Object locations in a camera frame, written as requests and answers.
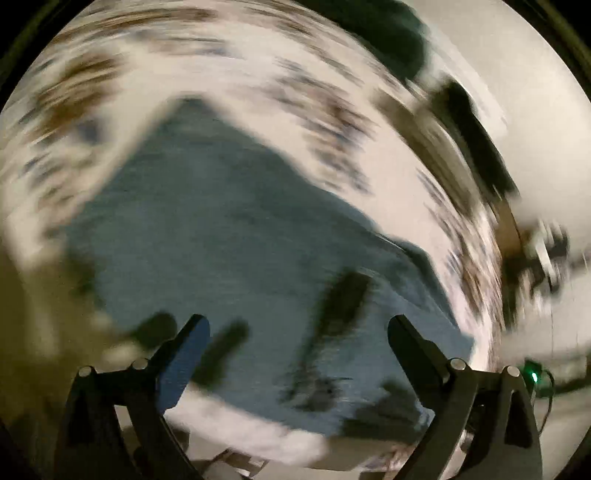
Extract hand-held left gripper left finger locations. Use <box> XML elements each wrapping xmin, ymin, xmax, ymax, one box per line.
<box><xmin>54</xmin><ymin>314</ymin><xmax>212</xmax><ymax>480</ymax></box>

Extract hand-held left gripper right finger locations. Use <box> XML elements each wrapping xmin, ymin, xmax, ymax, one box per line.
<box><xmin>387</xmin><ymin>315</ymin><xmax>543</xmax><ymax>480</ymax></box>

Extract blue pants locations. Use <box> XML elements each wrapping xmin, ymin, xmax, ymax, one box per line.
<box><xmin>65</xmin><ymin>98</ymin><xmax>476</xmax><ymax>439</ymax></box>

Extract dark furniture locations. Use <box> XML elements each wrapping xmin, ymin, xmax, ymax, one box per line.
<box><xmin>429</xmin><ymin>80</ymin><xmax>522</xmax><ymax>208</ymax></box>

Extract white patterned bed sheet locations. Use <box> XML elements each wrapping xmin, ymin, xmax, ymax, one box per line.
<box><xmin>0</xmin><ymin>0</ymin><xmax>509</xmax><ymax>467</ymax></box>

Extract dark cloth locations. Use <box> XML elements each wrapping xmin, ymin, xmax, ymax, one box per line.
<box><xmin>295</xmin><ymin>0</ymin><xmax>432</xmax><ymax>84</ymax></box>

